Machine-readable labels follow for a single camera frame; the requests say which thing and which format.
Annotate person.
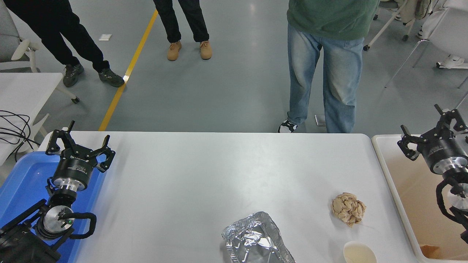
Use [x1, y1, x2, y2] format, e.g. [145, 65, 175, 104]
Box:
[416, 0, 448, 39]
[2, 0, 125, 88]
[277, 0, 381, 134]
[153, 0, 213, 61]

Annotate white paper cup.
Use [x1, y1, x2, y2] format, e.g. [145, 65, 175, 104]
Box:
[343, 241, 378, 263]

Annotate silver foil tray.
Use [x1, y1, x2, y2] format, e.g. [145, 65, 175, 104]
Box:
[221, 211, 296, 263]

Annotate white chair with metal legs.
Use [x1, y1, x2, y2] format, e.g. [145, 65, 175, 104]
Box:
[384, 0, 468, 110]

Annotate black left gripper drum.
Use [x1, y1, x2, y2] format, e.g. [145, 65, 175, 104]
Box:
[53, 153, 96, 183]

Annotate large pale plastic bin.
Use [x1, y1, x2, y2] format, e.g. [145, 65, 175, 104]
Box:
[371, 134, 468, 263]

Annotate beige garment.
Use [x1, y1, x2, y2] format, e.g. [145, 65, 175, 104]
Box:
[395, 0, 433, 21]

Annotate crumpled tan paper ball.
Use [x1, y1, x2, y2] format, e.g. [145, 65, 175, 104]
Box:
[331, 193, 367, 228]

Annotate grey white office chair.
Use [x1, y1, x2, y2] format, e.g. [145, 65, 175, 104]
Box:
[0, 0, 41, 73]

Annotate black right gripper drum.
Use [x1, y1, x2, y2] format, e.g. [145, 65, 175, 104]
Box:
[416, 133, 468, 172]

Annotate white chair base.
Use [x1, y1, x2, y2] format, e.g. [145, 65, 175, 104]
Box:
[436, 54, 468, 70]

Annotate white wheeled chair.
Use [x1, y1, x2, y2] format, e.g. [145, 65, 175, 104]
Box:
[363, 0, 434, 52]

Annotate white side table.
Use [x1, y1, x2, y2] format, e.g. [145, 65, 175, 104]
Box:
[0, 72, 80, 165]

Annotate blue plastic tray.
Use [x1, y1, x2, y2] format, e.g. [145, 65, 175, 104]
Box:
[0, 152, 108, 263]

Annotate black cable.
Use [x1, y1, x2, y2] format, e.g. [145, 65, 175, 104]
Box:
[0, 110, 41, 163]

